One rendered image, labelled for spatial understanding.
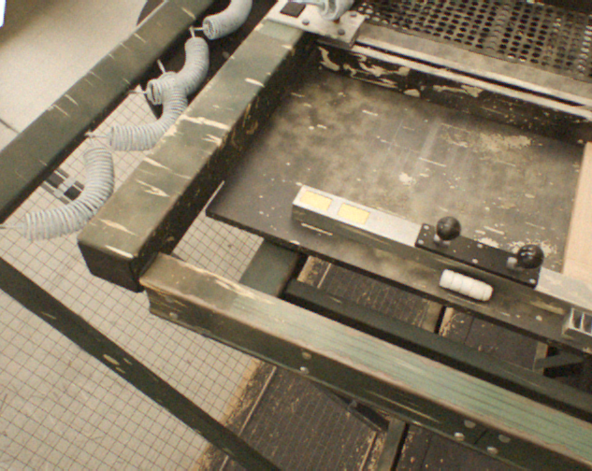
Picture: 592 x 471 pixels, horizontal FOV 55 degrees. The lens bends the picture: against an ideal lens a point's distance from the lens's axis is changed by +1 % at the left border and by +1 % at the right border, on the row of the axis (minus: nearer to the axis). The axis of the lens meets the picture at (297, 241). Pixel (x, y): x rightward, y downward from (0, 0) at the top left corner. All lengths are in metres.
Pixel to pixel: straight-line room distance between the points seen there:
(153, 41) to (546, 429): 1.35
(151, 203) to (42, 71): 5.35
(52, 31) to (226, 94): 5.44
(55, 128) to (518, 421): 1.15
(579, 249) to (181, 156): 0.70
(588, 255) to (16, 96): 5.52
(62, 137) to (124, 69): 0.28
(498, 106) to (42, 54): 5.46
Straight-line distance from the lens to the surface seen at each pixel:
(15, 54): 6.30
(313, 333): 0.84
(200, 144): 1.01
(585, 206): 1.17
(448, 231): 0.85
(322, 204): 1.00
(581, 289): 1.02
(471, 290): 0.96
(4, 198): 1.38
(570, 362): 2.64
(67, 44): 6.46
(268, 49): 1.22
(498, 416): 0.85
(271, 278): 0.99
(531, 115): 1.28
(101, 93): 1.56
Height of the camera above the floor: 1.91
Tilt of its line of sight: 15 degrees down
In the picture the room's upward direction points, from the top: 51 degrees counter-clockwise
